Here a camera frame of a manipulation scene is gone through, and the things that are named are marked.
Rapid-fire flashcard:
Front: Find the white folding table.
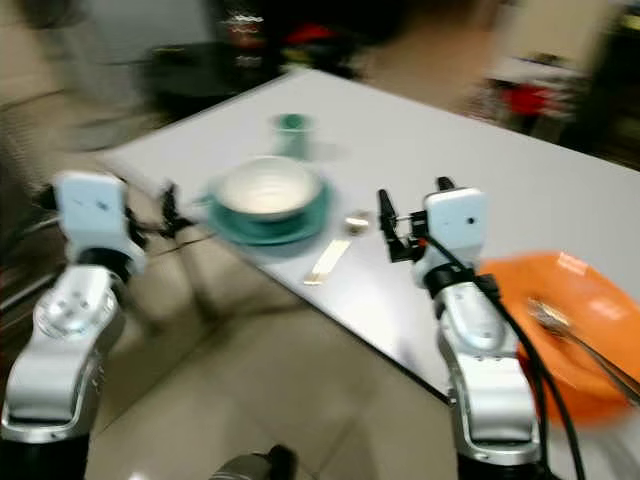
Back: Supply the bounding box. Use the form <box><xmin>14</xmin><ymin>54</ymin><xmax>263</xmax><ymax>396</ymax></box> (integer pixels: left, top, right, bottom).
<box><xmin>98</xmin><ymin>68</ymin><xmax>640</xmax><ymax>480</ymax></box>

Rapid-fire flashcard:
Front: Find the metal spoon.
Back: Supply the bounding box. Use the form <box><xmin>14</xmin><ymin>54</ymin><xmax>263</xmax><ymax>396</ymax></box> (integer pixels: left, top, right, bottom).
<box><xmin>302</xmin><ymin>211</ymin><xmax>372</xmax><ymax>288</ymax></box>

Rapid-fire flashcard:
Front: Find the teal plate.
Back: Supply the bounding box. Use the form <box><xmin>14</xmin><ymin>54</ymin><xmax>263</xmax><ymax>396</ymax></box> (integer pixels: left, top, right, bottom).
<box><xmin>207</xmin><ymin>180</ymin><xmax>334</xmax><ymax>247</ymax></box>

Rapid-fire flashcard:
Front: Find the white bowl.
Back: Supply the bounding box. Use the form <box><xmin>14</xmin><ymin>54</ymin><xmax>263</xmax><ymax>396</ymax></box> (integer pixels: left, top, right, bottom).
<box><xmin>214</xmin><ymin>155</ymin><xmax>327</xmax><ymax>224</ymax></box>

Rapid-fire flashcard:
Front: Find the green cup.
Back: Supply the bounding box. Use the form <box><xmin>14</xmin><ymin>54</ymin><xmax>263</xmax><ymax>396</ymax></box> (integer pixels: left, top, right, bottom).
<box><xmin>271</xmin><ymin>112</ymin><xmax>312</xmax><ymax>162</ymax></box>

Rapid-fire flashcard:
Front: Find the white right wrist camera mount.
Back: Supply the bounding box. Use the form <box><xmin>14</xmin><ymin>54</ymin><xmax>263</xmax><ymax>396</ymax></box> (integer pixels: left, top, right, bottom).
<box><xmin>420</xmin><ymin>187</ymin><xmax>491</xmax><ymax>291</ymax></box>

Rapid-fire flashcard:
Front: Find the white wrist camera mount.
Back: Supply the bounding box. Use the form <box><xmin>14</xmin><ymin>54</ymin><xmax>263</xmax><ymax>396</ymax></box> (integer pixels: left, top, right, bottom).
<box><xmin>420</xmin><ymin>187</ymin><xmax>491</xmax><ymax>291</ymax></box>
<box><xmin>53</xmin><ymin>169</ymin><xmax>148</xmax><ymax>269</ymax></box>

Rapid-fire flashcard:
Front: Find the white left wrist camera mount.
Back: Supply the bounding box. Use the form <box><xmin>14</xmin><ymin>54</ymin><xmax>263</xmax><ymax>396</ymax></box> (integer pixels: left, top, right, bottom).
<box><xmin>53</xmin><ymin>169</ymin><xmax>148</xmax><ymax>269</ymax></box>

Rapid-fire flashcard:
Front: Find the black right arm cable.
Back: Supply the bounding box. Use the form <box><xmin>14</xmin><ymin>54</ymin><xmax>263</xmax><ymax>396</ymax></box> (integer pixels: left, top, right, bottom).
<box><xmin>426</xmin><ymin>232</ymin><xmax>589</xmax><ymax>480</ymax></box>

